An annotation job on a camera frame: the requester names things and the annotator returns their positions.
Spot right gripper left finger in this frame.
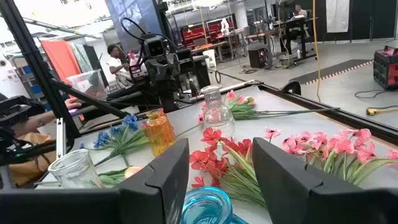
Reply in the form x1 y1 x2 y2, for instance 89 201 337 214
0 138 190 224

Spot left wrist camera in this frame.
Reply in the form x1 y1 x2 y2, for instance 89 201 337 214
145 36 166 58

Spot white hanging cloth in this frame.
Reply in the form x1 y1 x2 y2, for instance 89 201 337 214
325 0 351 34

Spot yellow plug cable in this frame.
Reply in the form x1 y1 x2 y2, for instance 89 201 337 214
366 107 398 116

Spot clear patterned glass vase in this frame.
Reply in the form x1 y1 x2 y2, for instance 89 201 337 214
200 84 236 139

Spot tall clear glass vase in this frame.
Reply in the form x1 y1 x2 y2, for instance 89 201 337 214
47 148 105 190

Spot person's forearm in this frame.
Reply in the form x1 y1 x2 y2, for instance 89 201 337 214
12 108 68 138

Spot clear plastic storage box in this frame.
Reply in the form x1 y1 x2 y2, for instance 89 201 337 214
65 68 106 100

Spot red storage shelf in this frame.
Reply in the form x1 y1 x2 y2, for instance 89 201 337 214
180 19 237 47

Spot tan fabric bag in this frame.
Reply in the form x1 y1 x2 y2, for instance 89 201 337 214
8 133 57 187

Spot yellow glass vase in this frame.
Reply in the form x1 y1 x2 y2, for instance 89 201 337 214
144 108 177 157

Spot blue glass vase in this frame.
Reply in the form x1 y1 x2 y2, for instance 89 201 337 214
180 186 249 224

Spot person's hand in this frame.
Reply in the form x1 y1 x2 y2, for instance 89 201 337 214
63 96 82 110

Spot long yellow cable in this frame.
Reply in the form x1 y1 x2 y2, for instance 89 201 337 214
312 0 322 103

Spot black computer tower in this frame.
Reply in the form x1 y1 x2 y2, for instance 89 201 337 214
247 43 270 69

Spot dark monitor screen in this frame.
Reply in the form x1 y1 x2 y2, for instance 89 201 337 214
104 0 165 54

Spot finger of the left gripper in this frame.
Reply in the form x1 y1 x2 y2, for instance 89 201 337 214
129 63 150 86
177 48 196 68

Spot black arched bracket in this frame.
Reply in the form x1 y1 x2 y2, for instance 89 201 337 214
279 80 302 96

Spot pink bottle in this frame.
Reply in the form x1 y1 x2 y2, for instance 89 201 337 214
127 49 139 66

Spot blue artificial flower bunch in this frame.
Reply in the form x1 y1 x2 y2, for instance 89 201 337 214
79 114 150 167

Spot black partition panels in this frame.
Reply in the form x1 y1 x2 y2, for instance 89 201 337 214
310 0 396 43

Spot orange-red fabric panel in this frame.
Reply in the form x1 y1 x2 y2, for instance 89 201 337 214
40 39 82 85

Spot white waste bin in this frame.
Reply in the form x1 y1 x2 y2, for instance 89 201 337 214
203 49 218 69

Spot pink artificial flower bunch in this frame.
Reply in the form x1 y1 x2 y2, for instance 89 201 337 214
263 126 398 187
197 90 246 124

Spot person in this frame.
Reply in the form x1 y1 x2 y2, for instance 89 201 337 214
105 43 131 77
292 3 312 22

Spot black rolling desk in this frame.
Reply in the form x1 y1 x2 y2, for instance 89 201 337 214
279 15 318 65

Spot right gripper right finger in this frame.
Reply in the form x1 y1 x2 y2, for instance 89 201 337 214
252 137 398 224

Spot striped-edge black floor mat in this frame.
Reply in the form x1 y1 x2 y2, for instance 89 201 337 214
289 58 374 86

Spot red black power station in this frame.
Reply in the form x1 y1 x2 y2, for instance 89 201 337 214
373 45 398 91

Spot black floor cable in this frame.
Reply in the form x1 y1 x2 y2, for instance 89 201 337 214
354 89 389 100

